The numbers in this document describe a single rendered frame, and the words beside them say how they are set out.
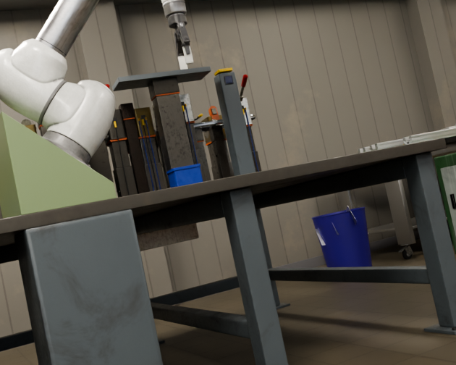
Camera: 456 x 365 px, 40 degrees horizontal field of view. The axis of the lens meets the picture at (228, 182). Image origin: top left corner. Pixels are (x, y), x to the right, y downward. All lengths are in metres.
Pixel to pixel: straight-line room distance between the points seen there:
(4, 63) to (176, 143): 0.76
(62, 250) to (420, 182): 1.33
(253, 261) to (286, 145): 3.43
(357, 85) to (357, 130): 0.42
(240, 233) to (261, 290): 0.19
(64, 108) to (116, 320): 0.63
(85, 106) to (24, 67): 0.20
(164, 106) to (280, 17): 3.37
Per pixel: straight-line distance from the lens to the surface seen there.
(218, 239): 5.01
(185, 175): 2.29
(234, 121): 2.51
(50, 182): 1.81
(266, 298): 2.04
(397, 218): 4.75
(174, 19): 2.58
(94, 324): 1.80
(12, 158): 1.80
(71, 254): 1.78
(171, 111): 2.44
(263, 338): 2.04
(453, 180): 3.84
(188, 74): 2.48
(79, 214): 1.81
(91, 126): 1.92
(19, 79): 1.95
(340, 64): 5.89
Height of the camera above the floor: 0.59
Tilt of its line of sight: 3 degrees up
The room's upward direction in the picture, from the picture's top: 12 degrees counter-clockwise
